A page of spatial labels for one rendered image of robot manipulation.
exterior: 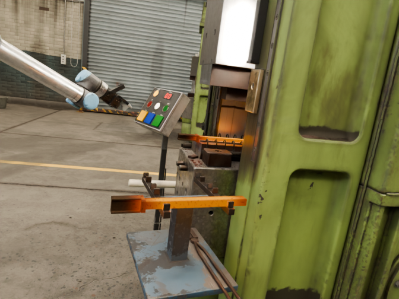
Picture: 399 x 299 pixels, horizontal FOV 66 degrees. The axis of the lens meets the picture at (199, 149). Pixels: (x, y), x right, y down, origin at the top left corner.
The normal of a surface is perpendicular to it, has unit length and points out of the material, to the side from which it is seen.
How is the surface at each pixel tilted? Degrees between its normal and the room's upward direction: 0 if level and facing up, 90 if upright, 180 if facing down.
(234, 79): 90
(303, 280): 90
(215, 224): 90
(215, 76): 90
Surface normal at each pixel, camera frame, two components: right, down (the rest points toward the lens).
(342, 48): 0.24, 0.22
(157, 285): 0.12, -0.97
